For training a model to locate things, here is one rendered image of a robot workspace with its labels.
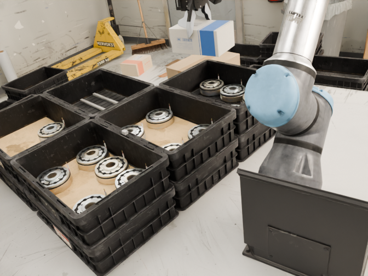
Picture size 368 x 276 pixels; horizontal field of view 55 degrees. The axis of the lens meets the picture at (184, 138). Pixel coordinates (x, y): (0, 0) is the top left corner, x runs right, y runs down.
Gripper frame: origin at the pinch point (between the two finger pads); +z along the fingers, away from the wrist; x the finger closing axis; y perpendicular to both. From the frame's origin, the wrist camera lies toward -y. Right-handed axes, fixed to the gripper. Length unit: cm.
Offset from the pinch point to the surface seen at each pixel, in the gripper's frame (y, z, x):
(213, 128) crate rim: -21.0, 18.4, 31.1
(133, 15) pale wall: 279, 69, -257
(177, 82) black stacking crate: 12.8, 20.4, 2.3
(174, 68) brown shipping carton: 30.4, 24.5, -18.8
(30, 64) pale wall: 328, 89, -115
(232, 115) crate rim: -22.7, 18.5, 22.0
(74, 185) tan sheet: 11, 28, 63
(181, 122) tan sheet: 0.9, 27.8, 18.7
